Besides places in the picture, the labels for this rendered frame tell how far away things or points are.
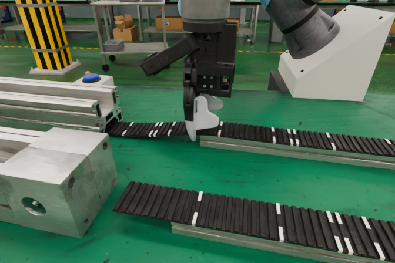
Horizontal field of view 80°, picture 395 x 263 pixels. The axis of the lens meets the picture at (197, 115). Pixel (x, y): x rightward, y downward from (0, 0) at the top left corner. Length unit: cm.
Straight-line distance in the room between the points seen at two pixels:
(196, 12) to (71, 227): 32
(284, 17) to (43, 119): 65
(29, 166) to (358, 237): 39
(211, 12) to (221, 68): 8
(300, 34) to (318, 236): 57
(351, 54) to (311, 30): 13
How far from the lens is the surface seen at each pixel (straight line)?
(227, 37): 38
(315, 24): 77
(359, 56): 73
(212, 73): 38
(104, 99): 55
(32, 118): 59
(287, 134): 48
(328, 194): 43
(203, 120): 41
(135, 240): 34
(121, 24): 552
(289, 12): 75
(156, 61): 41
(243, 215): 32
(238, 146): 46
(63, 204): 32
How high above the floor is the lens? 106
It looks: 29 degrees down
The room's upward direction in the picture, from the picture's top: straight up
